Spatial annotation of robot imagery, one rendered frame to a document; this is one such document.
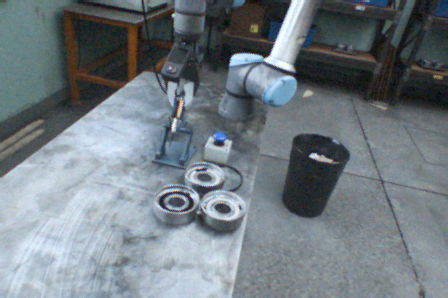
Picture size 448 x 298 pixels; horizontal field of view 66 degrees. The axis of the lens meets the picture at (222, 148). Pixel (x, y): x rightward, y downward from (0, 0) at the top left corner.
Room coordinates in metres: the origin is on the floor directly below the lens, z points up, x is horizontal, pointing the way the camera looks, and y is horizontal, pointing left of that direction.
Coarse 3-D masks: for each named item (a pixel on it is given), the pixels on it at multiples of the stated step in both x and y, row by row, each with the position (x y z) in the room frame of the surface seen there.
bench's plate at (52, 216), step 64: (128, 128) 0.98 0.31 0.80; (192, 128) 1.05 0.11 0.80; (256, 128) 1.13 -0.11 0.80; (0, 192) 0.59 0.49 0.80; (64, 192) 0.63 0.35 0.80; (128, 192) 0.66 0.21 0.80; (0, 256) 0.42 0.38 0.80; (64, 256) 0.45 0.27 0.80; (128, 256) 0.47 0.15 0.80; (192, 256) 0.50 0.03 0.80
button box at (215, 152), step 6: (210, 138) 0.92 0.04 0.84; (210, 144) 0.88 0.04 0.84; (216, 144) 0.88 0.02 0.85; (222, 144) 0.89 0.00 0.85; (228, 144) 0.90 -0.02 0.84; (204, 150) 0.86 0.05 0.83; (210, 150) 0.86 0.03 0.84; (216, 150) 0.86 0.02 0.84; (222, 150) 0.86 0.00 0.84; (228, 150) 0.87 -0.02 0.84; (204, 156) 0.86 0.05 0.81; (210, 156) 0.86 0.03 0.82; (216, 156) 0.86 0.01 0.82; (222, 156) 0.86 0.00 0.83; (228, 156) 0.89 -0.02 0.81; (222, 162) 0.86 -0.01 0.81
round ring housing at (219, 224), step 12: (216, 192) 0.67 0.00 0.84; (228, 192) 0.67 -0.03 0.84; (204, 204) 0.63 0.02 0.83; (216, 204) 0.64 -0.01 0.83; (228, 204) 0.64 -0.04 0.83; (240, 204) 0.65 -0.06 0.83; (204, 216) 0.59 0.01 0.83; (228, 216) 0.60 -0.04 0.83; (240, 216) 0.59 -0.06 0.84; (216, 228) 0.58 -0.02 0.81; (228, 228) 0.58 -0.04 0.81
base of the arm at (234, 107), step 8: (224, 96) 1.22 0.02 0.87; (232, 96) 1.19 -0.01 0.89; (240, 96) 1.18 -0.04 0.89; (248, 96) 1.18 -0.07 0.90; (224, 104) 1.20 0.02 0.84; (232, 104) 1.18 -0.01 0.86; (240, 104) 1.17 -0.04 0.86; (248, 104) 1.19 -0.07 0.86; (256, 104) 1.23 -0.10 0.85; (224, 112) 1.18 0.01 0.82; (232, 112) 1.17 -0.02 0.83; (240, 112) 1.17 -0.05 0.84; (248, 112) 1.19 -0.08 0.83; (256, 112) 1.21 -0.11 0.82; (232, 120) 1.16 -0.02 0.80; (240, 120) 1.16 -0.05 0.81; (248, 120) 1.17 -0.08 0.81
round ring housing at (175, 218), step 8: (160, 192) 0.64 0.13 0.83; (184, 192) 0.66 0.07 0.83; (192, 192) 0.66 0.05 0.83; (168, 200) 0.62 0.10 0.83; (176, 200) 0.64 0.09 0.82; (184, 200) 0.63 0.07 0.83; (160, 208) 0.58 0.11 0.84; (176, 208) 0.60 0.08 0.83; (184, 208) 0.60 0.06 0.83; (192, 208) 0.59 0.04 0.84; (160, 216) 0.58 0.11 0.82; (168, 216) 0.57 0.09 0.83; (176, 216) 0.57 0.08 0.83; (184, 216) 0.58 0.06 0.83; (192, 216) 0.59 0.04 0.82; (176, 224) 0.58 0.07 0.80
